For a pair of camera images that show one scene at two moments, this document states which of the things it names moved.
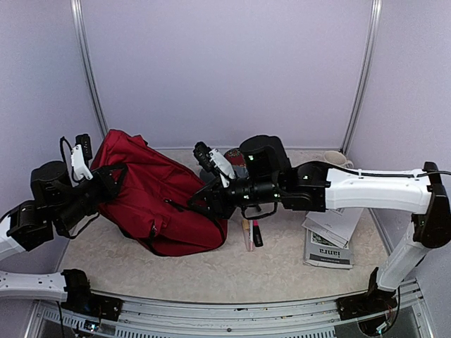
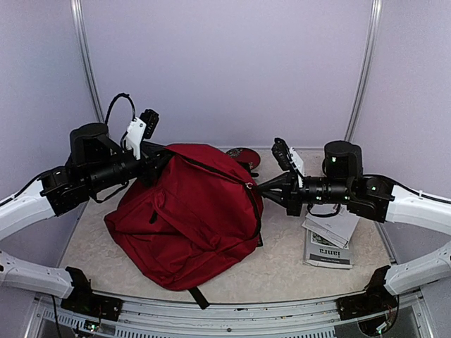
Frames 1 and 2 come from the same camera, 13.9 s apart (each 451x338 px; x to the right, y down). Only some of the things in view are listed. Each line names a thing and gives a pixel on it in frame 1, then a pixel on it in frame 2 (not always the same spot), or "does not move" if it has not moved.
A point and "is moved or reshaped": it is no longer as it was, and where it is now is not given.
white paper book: [335, 225] does not move
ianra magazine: [320, 253] does not move
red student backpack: [152, 205] is moved or reshaped
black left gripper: [109, 187] -> [150, 161]
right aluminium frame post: [364, 74] does not move
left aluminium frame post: [84, 48] does not move
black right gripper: [218, 205] -> [291, 198]
